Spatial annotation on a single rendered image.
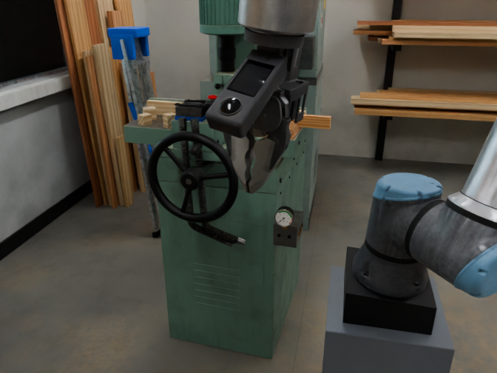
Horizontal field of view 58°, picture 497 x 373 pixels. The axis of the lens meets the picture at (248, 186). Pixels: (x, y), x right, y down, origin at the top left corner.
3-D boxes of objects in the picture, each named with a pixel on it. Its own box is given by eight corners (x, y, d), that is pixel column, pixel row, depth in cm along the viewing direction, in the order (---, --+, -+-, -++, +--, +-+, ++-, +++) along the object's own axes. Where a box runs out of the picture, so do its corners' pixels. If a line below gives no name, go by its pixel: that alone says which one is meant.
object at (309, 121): (176, 117, 163) (175, 106, 162) (178, 115, 165) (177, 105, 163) (329, 129, 149) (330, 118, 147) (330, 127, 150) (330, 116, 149)
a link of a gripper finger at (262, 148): (284, 186, 64) (294, 126, 59) (265, 203, 59) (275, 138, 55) (265, 180, 65) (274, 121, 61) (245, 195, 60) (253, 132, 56)
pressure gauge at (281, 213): (274, 231, 144) (274, 208, 141) (276, 225, 147) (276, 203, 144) (292, 233, 142) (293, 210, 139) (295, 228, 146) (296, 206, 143)
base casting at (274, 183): (154, 180, 158) (151, 155, 154) (211, 135, 208) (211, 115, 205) (277, 195, 146) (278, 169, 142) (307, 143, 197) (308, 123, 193)
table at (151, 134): (108, 150, 147) (106, 132, 144) (152, 126, 174) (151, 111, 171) (288, 169, 131) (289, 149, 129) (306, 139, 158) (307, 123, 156)
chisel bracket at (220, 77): (213, 99, 152) (212, 74, 149) (226, 91, 164) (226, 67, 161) (234, 101, 150) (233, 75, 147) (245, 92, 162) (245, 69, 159)
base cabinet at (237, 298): (167, 337, 185) (153, 180, 157) (215, 263, 236) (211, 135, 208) (272, 360, 174) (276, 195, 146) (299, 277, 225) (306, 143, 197)
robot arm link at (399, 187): (395, 221, 122) (407, 162, 114) (447, 253, 109) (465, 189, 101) (352, 234, 115) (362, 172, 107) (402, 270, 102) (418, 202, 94)
